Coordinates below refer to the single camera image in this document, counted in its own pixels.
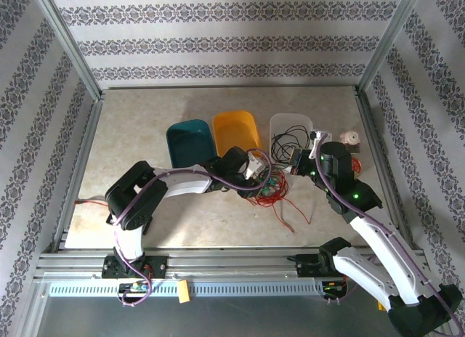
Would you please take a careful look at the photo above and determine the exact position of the green cable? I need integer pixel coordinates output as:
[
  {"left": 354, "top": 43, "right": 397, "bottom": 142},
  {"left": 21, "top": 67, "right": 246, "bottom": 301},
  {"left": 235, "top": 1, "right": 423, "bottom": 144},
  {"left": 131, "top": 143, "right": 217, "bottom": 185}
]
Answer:
[{"left": 259, "top": 176, "right": 281, "bottom": 196}]

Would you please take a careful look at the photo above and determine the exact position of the black cable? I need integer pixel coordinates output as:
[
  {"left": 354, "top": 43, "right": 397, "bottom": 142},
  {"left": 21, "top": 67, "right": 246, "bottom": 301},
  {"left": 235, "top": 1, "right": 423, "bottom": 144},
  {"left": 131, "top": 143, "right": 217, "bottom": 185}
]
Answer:
[{"left": 270, "top": 125, "right": 313, "bottom": 168}]

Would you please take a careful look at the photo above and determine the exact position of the orange plastic bin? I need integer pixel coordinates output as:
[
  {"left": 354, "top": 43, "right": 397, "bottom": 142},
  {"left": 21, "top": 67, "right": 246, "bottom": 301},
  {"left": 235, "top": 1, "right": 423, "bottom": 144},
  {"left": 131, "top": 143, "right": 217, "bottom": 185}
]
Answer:
[{"left": 212, "top": 110, "right": 262, "bottom": 158}]

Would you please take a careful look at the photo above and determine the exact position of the dark teal plastic bin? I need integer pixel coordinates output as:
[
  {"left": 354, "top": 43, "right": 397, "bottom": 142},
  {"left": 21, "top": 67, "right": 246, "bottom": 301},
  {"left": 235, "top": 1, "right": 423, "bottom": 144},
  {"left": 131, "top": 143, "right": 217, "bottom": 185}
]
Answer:
[{"left": 166, "top": 118, "right": 219, "bottom": 169}]

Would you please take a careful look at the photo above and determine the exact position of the white plastic bin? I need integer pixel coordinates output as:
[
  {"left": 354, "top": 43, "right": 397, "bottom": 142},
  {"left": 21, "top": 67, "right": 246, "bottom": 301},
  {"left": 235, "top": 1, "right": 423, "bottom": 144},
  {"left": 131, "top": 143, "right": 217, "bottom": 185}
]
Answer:
[{"left": 269, "top": 113, "right": 315, "bottom": 171}]

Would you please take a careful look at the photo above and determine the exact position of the orange plastic block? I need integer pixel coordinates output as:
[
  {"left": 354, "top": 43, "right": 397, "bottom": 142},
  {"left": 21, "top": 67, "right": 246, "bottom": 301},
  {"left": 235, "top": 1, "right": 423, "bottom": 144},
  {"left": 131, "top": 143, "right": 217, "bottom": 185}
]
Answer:
[{"left": 177, "top": 280, "right": 192, "bottom": 304}]

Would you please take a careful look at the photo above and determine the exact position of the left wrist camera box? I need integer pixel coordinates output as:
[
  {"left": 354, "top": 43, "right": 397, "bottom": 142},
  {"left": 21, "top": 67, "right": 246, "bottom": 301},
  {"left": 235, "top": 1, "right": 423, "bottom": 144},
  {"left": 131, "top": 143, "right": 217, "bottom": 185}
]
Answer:
[{"left": 246, "top": 150, "right": 270, "bottom": 181}]

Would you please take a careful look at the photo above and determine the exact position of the aluminium edge rail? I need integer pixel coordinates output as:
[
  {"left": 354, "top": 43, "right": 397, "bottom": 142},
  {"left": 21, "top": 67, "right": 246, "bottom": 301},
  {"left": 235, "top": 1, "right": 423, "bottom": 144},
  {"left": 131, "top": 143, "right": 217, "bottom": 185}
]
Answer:
[
  {"left": 100, "top": 84, "right": 360, "bottom": 92},
  {"left": 354, "top": 86, "right": 422, "bottom": 251},
  {"left": 50, "top": 92, "right": 107, "bottom": 251}
]

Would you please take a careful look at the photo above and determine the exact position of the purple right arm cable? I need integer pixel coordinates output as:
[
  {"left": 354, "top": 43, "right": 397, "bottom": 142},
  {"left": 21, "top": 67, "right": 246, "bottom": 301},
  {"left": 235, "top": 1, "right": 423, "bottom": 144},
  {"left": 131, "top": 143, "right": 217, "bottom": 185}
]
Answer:
[{"left": 311, "top": 133, "right": 465, "bottom": 337}]

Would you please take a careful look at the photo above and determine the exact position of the long aluminium base rail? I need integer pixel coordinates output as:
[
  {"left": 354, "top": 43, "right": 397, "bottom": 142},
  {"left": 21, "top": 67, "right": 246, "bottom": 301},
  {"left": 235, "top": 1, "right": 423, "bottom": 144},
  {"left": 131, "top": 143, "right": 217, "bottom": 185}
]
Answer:
[{"left": 32, "top": 246, "right": 432, "bottom": 280}]

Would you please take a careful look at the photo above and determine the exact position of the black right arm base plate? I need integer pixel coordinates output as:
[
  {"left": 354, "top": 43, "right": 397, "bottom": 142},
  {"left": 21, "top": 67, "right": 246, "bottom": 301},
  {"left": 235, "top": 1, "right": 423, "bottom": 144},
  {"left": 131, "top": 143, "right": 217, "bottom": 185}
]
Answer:
[{"left": 286, "top": 253, "right": 337, "bottom": 279}]

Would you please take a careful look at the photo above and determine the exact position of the slotted grey cable duct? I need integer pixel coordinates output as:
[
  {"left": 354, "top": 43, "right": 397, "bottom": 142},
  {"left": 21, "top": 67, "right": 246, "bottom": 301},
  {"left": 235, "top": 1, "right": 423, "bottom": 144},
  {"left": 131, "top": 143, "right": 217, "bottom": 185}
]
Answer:
[{"left": 49, "top": 280, "right": 325, "bottom": 299}]

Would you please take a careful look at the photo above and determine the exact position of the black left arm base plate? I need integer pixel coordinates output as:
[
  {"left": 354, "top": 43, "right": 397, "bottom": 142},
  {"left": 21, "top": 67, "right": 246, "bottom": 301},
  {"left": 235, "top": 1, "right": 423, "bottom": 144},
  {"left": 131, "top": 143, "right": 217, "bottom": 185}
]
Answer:
[{"left": 102, "top": 254, "right": 170, "bottom": 280}]

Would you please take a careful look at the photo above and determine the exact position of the aluminium frame post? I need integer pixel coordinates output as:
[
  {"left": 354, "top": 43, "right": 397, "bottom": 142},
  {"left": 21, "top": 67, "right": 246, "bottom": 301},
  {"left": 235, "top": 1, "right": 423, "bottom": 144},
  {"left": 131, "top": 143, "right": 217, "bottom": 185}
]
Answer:
[
  {"left": 31, "top": 0, "right": 107, "bottom": 102},
  {"left": 357, "top": 0, "right": 426, "bottom": 95}
]

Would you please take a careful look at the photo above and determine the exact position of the thin red wire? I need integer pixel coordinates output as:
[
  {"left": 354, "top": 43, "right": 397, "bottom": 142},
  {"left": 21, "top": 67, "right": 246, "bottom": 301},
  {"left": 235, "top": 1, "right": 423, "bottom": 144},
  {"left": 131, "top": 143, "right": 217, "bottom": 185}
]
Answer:
[{"left": 73, "top": 198, "right": 110, "bottom": 208}]

